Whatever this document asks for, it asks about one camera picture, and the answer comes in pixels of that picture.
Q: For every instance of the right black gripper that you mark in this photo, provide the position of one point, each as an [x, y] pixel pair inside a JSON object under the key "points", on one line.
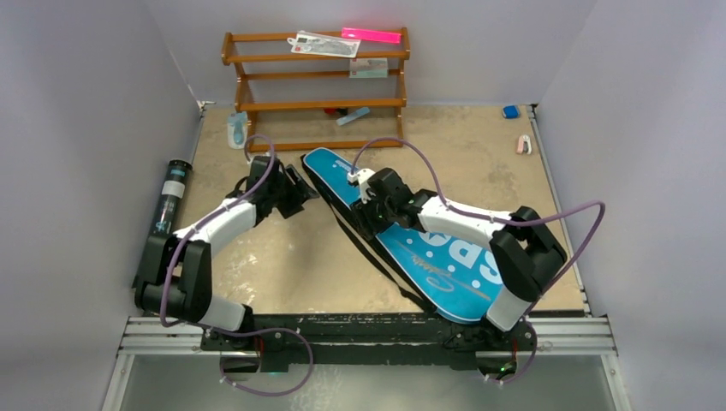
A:
{"points": [[366, 214]]}

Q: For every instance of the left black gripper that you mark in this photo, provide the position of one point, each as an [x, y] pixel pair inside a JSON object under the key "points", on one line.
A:
{"points": [[297, 199]]}

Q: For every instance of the blue racket bag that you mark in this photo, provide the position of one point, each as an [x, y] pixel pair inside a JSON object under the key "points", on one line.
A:
{"points": [[439, 273]]}

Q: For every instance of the black shuttlecock tube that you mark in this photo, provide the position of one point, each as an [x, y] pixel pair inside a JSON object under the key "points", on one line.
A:
{"points": [[177, 174]]}

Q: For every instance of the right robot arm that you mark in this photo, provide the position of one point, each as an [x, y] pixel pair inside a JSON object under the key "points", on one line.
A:
{"points": [[527, 254]]}

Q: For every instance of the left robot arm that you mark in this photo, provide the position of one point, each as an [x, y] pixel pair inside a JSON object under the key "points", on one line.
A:
{"points": [[174, 278]]}

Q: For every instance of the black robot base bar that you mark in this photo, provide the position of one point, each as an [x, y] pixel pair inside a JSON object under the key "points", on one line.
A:
{"points": [[277, 341]]}

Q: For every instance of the red and black small object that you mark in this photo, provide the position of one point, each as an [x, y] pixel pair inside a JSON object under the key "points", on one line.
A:
{"points": [[336, 111]]}

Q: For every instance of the light blue packaged tool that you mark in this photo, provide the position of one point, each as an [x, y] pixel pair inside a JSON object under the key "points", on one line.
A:
{"points": [[237, 130]]}

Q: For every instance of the small white box on shelf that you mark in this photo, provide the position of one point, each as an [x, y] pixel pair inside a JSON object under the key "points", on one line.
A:
{"points": [[368, 68]]}

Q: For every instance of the pink and white clip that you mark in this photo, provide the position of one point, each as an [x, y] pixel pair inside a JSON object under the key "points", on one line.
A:
{"points": [[524, 145]]}

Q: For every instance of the blue and grey eraser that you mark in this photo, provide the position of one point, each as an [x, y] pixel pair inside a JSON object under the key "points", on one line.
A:
{"points": [[511, 112]]}

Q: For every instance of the clear packaged item on shelf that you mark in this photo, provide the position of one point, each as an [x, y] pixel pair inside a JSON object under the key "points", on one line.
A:
{"points": [[317, 44]]}

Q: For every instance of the pink fluorescent ruler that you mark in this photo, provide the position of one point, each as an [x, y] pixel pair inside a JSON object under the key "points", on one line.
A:
{"points": [[377, 36]]}

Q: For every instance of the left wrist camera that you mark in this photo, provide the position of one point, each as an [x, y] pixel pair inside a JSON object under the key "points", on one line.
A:
{"points": [[357, 177]]}

